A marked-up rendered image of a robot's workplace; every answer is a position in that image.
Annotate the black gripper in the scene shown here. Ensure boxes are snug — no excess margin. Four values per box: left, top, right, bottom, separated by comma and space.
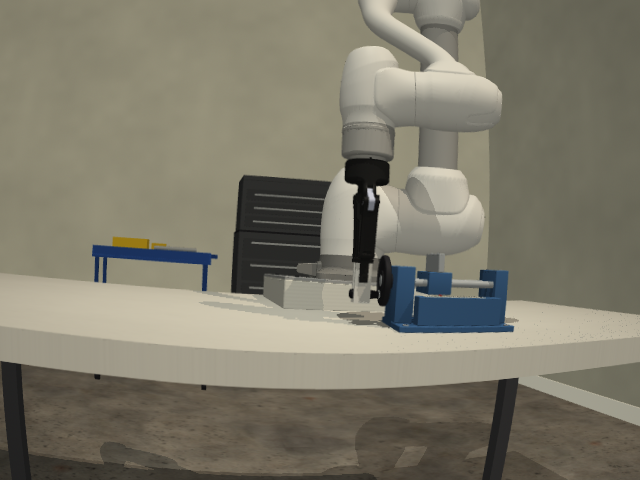
344, 157, 390, 304

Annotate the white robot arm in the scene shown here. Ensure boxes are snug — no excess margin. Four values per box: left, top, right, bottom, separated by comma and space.
296, 0, 502, 282

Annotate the blue bench vise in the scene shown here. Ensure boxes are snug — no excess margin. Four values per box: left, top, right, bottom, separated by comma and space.
370, 253, 514, 333

